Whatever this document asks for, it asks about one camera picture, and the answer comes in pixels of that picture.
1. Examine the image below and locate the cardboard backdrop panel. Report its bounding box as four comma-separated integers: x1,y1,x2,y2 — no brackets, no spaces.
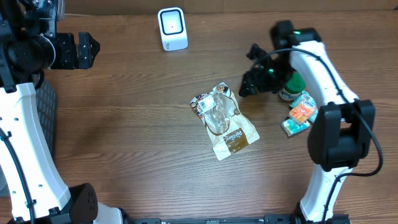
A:
65,0,397,16

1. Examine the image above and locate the teal wet wipes pack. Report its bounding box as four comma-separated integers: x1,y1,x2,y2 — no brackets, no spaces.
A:
290,90,318,123

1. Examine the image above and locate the orange tissue pack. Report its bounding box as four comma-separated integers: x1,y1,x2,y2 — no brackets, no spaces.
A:
288,100,318,124

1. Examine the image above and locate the beige plastic pouch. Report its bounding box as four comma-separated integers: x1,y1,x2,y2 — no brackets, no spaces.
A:
190,82,259,161

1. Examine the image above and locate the green capped bottle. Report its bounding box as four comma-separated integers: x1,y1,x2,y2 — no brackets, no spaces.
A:
279,72,306,101

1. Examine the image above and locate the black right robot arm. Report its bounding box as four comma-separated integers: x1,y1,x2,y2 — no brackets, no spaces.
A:
239,21,381,223

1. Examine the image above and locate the white barcode scanner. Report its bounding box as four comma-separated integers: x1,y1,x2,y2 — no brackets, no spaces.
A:
157,7,188,52

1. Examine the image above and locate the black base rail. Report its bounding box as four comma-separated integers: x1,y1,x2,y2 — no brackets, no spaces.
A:
124,214,314,224

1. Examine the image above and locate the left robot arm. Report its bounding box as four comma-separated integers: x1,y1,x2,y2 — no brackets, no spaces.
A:
1,0,129,223

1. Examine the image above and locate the teal tissue pack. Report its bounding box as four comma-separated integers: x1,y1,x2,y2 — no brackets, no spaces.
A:
281,119,310,136

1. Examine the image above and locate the grey plastic mesh basket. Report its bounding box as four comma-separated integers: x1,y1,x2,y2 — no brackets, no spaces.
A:
36,80,57,157

